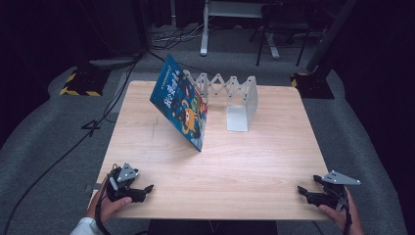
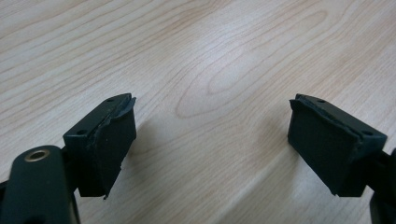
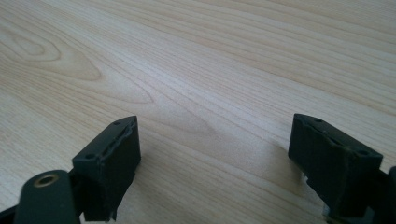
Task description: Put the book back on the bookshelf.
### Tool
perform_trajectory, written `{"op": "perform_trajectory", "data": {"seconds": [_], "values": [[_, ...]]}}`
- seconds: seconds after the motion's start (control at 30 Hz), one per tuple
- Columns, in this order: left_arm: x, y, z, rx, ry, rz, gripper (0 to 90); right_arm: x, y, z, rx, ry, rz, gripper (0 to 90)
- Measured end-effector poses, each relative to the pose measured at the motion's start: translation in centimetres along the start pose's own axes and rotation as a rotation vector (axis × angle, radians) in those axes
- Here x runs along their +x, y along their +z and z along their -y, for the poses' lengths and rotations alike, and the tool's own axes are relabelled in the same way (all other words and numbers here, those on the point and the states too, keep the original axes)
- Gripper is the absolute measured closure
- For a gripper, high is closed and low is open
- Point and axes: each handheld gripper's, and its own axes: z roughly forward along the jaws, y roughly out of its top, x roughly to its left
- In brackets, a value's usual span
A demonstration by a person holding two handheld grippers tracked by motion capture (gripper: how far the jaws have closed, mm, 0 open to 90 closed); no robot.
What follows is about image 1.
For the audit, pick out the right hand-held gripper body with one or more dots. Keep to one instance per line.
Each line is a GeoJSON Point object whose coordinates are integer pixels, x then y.
{"type": "Point", "coordinates": [332, 196]}

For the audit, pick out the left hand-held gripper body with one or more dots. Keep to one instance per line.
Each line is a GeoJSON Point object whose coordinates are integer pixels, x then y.
{"type": "Point", "coordinates": [122, 187]}

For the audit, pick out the blue cartoon picture book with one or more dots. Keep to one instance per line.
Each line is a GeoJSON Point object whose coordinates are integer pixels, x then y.
{"type": "Point", "coordinates": [179, 101]}

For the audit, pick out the white expandable book stand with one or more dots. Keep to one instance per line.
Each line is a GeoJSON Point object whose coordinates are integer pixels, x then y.
{"type": "Point", "coordinates": [238, 117]}

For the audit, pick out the person's left hand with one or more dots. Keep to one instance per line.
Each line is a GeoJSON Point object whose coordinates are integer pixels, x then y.
{"type": "Point", "coordinates": [109, 209]}

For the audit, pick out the person's right hand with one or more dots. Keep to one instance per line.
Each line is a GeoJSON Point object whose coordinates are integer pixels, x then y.
{"type": "Point", "coordinates": [350, 222]}

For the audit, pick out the black base with hazard tape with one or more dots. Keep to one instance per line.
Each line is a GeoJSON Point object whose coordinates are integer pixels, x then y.
{"type": "Point", "coordinates": [313, 86]}
{"type": "Point", "coordinates": [85, 81]}

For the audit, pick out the dark slanted metal pole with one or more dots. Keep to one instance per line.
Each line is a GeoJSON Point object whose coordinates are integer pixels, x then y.
{"type": "Point", "coordinates": [329, 36]}

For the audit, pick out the black chair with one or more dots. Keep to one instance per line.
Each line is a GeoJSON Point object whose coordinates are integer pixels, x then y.
{"type": "Point", "coordinates": [280, 19]}

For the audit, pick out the white metal desk frame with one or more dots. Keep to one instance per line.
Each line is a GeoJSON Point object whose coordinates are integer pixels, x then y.
{"type": "Point", "coordinates": [204, 36]}

